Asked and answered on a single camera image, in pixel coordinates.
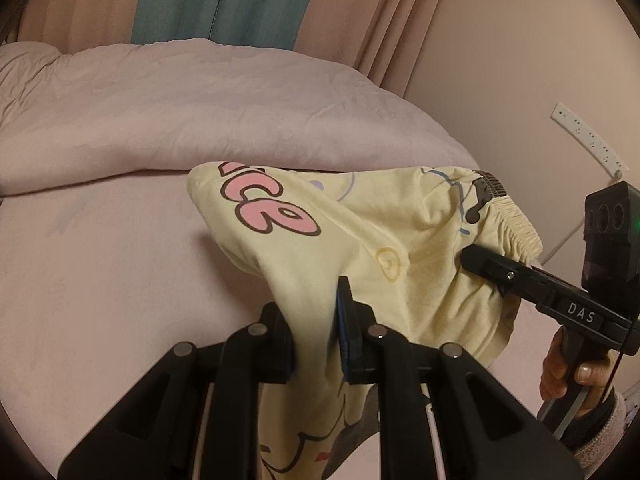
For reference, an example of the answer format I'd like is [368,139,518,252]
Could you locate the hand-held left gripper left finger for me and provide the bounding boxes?
[57,302,296,480]

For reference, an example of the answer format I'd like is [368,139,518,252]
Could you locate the pink bed sheet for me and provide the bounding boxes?
[0,167,640,480]

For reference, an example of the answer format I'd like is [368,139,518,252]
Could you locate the pink duvet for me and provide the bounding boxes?
[0,37,481,196]

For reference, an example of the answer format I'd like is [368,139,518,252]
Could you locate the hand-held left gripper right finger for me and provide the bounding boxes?
[334,276,583,480]

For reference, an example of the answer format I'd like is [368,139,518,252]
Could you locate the white power cable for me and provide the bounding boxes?
[542,167,626,266]

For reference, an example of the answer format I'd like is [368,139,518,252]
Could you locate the person's right forearm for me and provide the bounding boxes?
[565,390,632,471]

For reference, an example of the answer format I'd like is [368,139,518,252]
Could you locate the pink curtain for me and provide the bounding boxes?
[15,0,451,101]

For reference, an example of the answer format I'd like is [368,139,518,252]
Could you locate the yellow printed pants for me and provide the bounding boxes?
[187,160,543,480]

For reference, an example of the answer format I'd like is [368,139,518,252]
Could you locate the teal curtain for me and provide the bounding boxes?
[131,0,326,53]

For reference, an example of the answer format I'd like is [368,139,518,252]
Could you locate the person's right hand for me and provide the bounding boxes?
[540,332,618,401]

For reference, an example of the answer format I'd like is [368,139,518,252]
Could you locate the white power strip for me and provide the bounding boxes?
[550,102,630,173]

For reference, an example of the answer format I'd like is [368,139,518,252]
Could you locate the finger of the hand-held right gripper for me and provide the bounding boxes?
[459,246,551,311]

